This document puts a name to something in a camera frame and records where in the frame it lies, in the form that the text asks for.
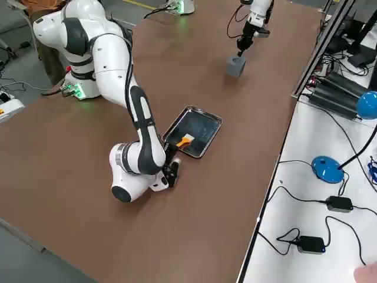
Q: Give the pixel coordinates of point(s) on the aluminium frame post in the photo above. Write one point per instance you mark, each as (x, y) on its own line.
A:
(321, 50)

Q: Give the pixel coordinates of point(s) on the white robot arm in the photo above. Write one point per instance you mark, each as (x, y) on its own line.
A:
(112, 59)
(259, 13)

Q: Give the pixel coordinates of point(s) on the white control box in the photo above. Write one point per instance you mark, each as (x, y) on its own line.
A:
(10, 110)

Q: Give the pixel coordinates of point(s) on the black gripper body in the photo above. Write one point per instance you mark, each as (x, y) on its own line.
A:
(249, 33)
(172, 175)

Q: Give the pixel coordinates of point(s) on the grey cube part base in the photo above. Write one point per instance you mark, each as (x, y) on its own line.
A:
(236, 67)

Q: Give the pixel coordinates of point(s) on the metal tray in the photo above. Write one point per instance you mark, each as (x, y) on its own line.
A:
(203, 129)

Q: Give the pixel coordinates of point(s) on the black ribbed power supply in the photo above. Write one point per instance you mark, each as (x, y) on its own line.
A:
(332, 103)
(347, 85)

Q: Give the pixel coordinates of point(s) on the white chair frame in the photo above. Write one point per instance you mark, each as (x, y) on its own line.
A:
(29, 22)

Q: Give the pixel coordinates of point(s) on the white power strip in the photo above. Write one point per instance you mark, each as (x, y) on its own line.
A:
(4, 96)

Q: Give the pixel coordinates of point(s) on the pink rounded object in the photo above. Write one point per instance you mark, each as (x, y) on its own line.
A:
(366, 274)

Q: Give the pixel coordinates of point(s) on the blue desk lamp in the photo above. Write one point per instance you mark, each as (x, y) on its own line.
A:
(327, 171)

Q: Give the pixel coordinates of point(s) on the black router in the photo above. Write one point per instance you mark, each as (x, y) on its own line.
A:
(338, 44)

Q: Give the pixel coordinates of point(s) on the person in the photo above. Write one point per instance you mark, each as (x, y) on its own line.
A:
(50, 62)

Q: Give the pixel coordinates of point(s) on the black power adapter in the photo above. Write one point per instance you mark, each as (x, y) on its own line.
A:
(339, 203)
(310, 244)

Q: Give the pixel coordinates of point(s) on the black monitor with stand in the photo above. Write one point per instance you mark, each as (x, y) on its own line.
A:
(360, 60)

